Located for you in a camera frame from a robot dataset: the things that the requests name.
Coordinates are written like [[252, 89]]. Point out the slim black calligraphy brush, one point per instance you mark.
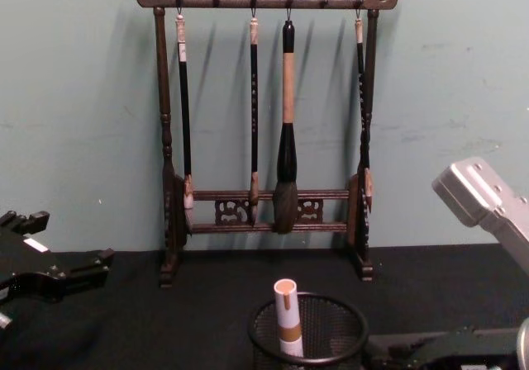
[[254, 110]]

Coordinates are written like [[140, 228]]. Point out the plain pale wall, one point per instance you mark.
[[66, 97]]

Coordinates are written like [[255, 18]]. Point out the black brush with white label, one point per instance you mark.
[[184, 97]]

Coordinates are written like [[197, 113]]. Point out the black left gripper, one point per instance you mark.
[[25, 271]]

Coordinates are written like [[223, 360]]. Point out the white tube with gold band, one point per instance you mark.
[[287, 316]]

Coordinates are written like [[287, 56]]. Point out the black table cloth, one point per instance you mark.
[[165, 328]]

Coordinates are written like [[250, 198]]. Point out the dark carved wooden brush rack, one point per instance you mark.
[[264, 2]]

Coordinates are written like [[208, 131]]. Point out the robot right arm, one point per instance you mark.
[[475, 192]]

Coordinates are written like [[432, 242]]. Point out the black mesh pen cup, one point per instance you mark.
[[264, 345]]

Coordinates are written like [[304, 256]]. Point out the thin black brush, pale cap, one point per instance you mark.
[[361, 68]]

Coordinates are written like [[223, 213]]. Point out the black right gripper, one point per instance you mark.
[[471, 347]]

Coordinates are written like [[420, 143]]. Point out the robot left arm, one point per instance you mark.
[[4, 321]]

